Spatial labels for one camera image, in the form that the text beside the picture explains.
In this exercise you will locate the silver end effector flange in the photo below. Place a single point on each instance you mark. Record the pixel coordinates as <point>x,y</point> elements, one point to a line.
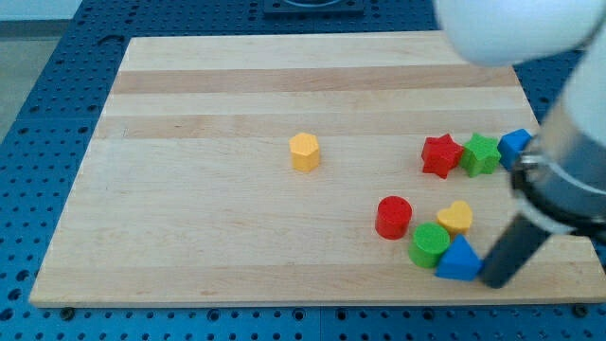
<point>559,178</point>

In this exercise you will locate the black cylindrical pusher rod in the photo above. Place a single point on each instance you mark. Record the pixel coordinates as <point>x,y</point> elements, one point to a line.
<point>516,245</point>

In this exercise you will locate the yellow hexagon block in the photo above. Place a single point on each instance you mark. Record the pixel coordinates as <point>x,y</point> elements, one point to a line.
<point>305,152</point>

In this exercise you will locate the blue cube block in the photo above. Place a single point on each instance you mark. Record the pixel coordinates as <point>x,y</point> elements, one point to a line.
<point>511,145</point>

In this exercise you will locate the green cylinder block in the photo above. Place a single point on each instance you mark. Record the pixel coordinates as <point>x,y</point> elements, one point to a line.
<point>429,242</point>

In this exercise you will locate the yellow heart block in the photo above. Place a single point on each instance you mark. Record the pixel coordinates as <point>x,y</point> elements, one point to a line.
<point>456,219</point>

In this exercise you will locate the red cylinder block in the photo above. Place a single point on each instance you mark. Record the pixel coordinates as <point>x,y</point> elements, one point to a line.
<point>393,217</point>

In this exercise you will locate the wooden board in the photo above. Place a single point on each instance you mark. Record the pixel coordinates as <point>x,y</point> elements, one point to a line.
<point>187,197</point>

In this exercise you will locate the red star block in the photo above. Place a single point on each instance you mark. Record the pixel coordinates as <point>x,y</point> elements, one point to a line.
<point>440,155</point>

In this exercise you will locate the blue triangle block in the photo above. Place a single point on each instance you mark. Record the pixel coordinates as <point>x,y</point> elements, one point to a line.
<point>459,262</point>

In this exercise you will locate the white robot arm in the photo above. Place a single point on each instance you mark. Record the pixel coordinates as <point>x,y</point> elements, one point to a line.
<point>497,33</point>

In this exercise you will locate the green star block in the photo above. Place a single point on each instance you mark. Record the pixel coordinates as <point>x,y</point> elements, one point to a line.
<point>480,156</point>

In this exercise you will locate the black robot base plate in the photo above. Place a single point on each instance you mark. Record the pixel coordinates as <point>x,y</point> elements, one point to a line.
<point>312,6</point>

